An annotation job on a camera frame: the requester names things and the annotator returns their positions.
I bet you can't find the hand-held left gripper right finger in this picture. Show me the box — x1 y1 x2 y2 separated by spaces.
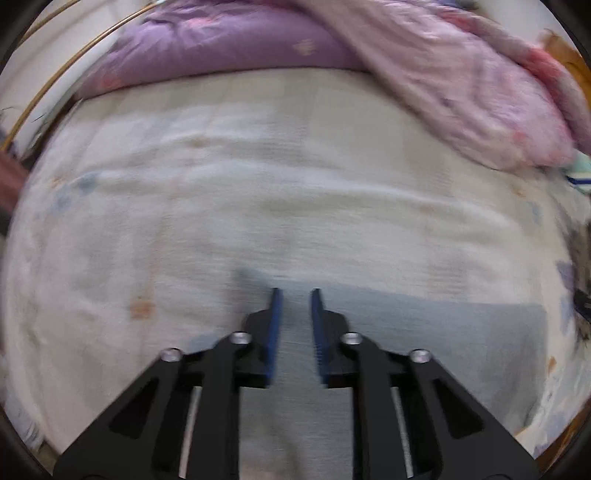
310 288 541 480

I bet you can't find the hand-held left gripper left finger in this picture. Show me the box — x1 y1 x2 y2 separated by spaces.
53 287 283 480

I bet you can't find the grey sweatshirt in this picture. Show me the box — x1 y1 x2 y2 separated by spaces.
191 268 548 480

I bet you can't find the white cat print blanket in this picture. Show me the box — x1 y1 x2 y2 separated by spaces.
0 67 591 462

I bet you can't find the purple floral quilt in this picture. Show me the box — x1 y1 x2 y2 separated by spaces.
76 0 578 169

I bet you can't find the pink cloth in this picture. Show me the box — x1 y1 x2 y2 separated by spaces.
0 152 28 204

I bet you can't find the curved wooden rail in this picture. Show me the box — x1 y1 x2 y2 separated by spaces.
0 2 158 151
25 0 81 31

